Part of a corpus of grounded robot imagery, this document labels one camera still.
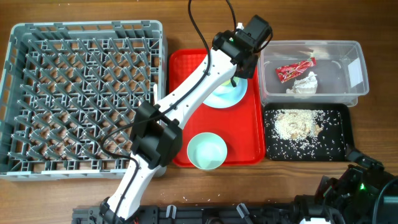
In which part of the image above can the red candy wrapper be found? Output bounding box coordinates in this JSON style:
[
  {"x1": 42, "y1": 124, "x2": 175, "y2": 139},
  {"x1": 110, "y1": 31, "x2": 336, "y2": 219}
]
[{"x1": 275, "y1": 57, "x2": 317, "y2": 83}]

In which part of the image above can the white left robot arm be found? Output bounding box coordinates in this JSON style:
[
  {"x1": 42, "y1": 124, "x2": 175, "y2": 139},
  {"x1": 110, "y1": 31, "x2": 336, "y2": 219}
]
[{"x1": 99, "y1": 15, "x2": 273, "y2": 223}]

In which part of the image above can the black tray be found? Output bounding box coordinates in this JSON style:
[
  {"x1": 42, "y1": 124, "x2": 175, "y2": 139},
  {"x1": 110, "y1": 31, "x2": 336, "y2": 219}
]
[{"x1": 262, "y1": 103, "x2": 354, "y2": 162}]

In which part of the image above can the white plastic spoon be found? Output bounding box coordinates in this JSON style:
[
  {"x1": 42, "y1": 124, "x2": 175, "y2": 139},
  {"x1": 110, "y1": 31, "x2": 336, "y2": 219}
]
[{"x1": 153, "y1": 84, "x2": 159, "y2": 105}]

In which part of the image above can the light blue plate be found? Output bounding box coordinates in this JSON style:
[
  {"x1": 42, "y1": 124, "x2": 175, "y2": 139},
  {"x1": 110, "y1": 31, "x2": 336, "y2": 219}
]
[{"x1": 203, "y1": 78, "x2": 248, "y2": 109}]

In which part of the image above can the grey dishwasher rack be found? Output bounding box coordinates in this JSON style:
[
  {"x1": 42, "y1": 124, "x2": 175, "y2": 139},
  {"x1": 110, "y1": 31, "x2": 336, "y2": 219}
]
[{"x1": 1, "y1": 20, "x2": 167, "y2": 181}]

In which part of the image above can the clear plastic bin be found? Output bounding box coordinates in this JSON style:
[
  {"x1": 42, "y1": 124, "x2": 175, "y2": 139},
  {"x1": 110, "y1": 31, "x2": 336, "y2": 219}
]
[{"x1": 257, "y1": 40, "x2": 369, "y2": 106}]

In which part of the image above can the light blue bowl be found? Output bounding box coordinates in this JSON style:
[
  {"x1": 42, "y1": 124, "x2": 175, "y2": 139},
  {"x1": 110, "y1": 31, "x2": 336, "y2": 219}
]
[{"x1": 213, "y1": 80, "x2": 235, "y2": 95}]

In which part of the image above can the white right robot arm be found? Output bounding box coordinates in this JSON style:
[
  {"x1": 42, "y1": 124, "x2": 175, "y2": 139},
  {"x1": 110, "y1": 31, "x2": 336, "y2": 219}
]
[{"x1": 290, "y1": 144, "x2": 397, "y2": 223}]

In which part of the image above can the white napkin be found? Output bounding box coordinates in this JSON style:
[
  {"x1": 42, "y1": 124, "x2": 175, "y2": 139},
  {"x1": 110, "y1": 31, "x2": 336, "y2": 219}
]
[{"x1": 286, "y1": 72, "x2": 318, "y2": 94}]

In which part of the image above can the red plastic tray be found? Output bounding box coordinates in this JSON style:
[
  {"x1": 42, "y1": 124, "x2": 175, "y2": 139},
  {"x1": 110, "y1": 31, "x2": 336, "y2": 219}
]
[{"x1": 168, "y1": 47, "x2": 266, "y2": 168}]

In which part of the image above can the yellow plastic cup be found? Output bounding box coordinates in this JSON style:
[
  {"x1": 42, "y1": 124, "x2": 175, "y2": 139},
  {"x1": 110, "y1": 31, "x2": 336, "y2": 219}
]
[{"x1": 230, "y1": 77, "x2": 240, "y2": 88}]

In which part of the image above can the green bowl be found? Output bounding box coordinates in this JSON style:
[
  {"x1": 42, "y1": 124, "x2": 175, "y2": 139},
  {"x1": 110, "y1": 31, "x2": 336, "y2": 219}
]
[{"x1": 187, "y1": 132, "x2": 228, "y2": 171}]

